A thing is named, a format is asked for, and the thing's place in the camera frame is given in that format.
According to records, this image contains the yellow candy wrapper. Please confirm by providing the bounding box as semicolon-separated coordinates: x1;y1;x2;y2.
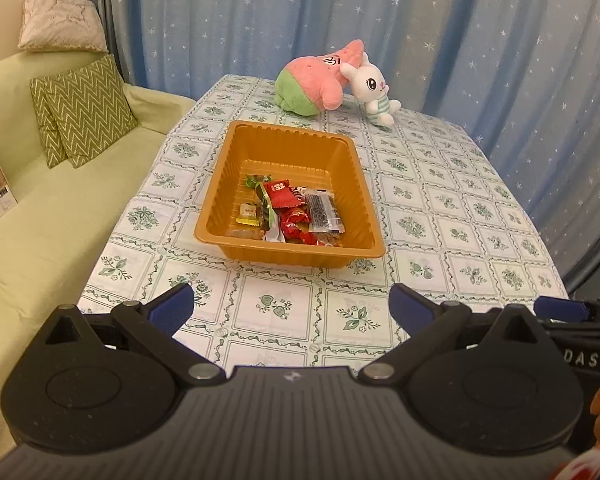
236;203;261;226

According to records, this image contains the silver green snack bag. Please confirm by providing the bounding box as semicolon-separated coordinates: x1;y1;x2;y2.
245;174;285;243

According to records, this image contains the orange plastic tray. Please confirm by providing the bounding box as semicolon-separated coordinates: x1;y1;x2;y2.
195;120;386;268

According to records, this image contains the clear candy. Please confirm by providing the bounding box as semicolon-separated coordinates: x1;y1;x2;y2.
227;226;265;240

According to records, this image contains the large red snack packet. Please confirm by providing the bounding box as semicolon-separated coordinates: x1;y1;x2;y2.
278;207;318;246

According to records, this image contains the red snack packet white label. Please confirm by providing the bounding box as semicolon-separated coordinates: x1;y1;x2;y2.
264;180;303;209

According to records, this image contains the green floral tablecloth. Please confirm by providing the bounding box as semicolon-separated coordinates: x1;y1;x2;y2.
79;75;565;370

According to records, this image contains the light green sofa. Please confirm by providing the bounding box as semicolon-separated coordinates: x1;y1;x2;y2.
0;52;194;457

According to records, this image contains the green zigzag cushion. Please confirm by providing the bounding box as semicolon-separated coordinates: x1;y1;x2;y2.
30;78;67;168
40;54;137;168

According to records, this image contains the white bunny plush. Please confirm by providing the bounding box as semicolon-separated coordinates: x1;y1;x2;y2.
340;53;401;128

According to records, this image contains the blue star curtain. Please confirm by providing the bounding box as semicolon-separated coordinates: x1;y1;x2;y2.
90;0;600;290

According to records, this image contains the pink green star plush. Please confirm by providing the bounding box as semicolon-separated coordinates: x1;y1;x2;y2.
274;39;364;117

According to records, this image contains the beige embroidered pillow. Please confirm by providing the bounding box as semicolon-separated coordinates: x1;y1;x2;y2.
18;0;108;53

